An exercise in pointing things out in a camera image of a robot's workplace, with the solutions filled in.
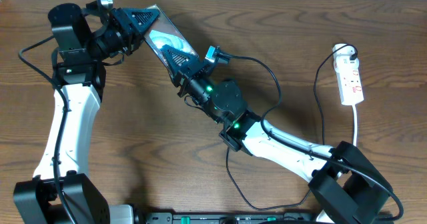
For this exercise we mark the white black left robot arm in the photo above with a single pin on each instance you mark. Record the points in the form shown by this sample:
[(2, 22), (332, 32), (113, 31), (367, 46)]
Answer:
[(60, 190)]

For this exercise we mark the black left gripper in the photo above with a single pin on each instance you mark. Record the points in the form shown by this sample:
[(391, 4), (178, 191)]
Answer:
[(122, 17)]

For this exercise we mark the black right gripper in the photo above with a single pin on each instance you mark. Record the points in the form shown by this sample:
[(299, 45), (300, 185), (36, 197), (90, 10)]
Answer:
[(188, 72)]

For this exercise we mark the white power strip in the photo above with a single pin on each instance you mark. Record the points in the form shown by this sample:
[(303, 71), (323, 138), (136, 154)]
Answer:
[(348, 78)]

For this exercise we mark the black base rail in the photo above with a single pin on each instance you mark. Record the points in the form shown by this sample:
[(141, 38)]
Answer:
[(242, 218)]

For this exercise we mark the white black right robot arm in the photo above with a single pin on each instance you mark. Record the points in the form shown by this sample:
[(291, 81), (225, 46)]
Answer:
[(344, 182)]

